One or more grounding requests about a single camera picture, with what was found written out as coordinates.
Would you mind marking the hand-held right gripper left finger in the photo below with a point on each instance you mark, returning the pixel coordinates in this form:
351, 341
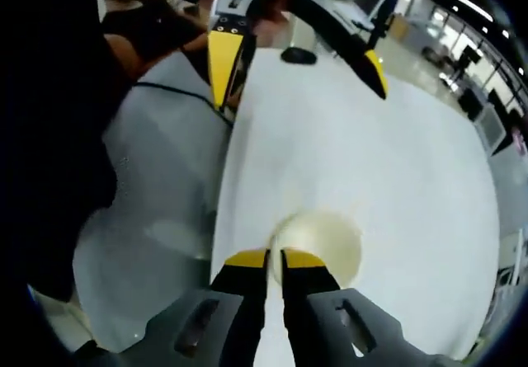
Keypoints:
243, 284

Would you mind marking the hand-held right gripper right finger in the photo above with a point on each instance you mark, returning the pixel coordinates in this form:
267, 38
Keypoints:
307, 284

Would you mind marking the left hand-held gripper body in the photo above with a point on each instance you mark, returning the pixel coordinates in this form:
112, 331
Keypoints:
227, 16

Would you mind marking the black tripod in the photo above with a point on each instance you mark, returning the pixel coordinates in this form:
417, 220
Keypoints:
376, 29

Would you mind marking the black oval device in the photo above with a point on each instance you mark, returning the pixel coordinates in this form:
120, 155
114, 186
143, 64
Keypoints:
299, 55

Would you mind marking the yellow cabinet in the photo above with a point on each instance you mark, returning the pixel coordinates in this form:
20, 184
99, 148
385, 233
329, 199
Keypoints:
402, 29

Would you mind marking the white table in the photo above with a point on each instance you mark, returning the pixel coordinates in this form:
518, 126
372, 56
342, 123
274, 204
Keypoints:
350, 148

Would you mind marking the black office chair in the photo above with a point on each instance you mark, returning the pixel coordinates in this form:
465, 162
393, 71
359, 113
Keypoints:
468, 104

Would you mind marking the person's dark top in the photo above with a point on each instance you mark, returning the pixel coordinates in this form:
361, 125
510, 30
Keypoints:
53, 136

